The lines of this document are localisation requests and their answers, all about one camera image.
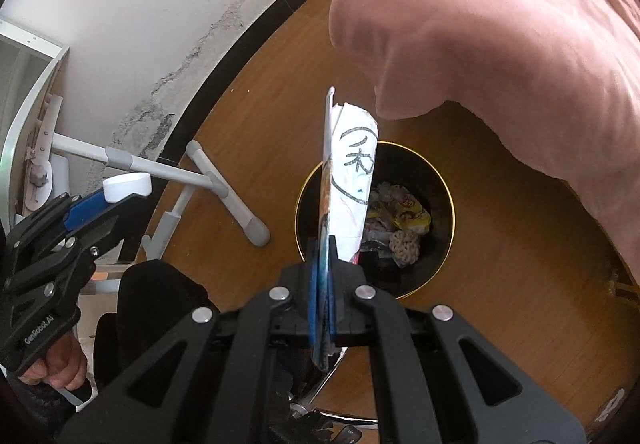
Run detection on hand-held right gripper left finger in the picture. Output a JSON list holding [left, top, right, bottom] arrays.
[[57, 240, 321, 444]]

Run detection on yellow snack bag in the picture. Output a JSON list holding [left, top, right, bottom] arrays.
[[367, 191, 432, 235]]

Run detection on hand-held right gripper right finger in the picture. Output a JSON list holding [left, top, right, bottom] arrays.
[[324, 261, 588, 444]]

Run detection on bag of ring snacks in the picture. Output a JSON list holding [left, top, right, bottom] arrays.
[[389, 230, 421, 267]]

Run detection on pink blanket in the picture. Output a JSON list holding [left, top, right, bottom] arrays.
[[327, 0, 640, 285]]

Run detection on white tissue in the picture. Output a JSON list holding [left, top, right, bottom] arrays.
[[372, 181, 401, 205]]

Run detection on person's left hand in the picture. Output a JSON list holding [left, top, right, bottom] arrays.
[[17, 336, 88, 390]]

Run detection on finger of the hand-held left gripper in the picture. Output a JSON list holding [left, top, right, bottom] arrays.
[[10, 193, 152, 305], [7, 188, 109, 259]]

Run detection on white desk shelf unit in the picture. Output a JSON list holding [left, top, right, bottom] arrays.
[[0, 18, 71, 225]]

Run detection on black trash bin gold rim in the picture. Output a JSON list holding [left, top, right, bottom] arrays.
[[294, 141, 456, 301]]

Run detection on colourful printed packet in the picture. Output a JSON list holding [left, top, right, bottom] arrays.
[[309, 86, 341, 372]]

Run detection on chrome chair base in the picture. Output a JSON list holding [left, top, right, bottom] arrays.
[[287, 346, 381, 444]]

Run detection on white metal frame grey feet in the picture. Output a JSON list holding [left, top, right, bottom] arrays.
[[50, 131, 271, 259]]

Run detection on white printed snack wrapper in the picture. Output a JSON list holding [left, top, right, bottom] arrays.
[[330, 101, 381, 265]]

